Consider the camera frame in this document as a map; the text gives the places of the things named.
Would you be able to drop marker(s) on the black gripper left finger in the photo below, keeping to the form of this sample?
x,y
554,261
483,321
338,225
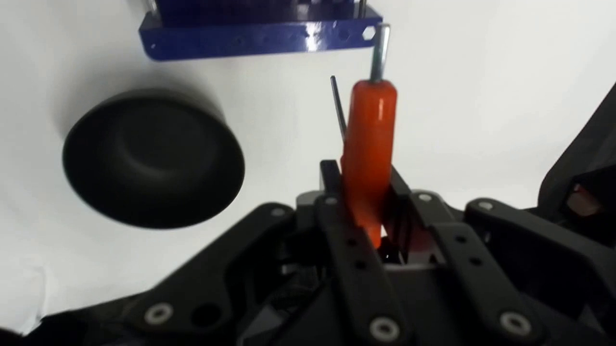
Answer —
x,y
348,269

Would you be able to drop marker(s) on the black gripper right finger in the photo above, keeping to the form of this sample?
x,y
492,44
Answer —
x,y
475,269

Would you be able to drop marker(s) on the black round bowl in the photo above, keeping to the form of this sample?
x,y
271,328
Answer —
x,y
155,159

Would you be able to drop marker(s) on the black machine part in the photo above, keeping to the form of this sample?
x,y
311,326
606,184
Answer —
x,y
588,173

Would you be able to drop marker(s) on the blue acrylic plate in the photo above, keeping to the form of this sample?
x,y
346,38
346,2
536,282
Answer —
x,y
257,38

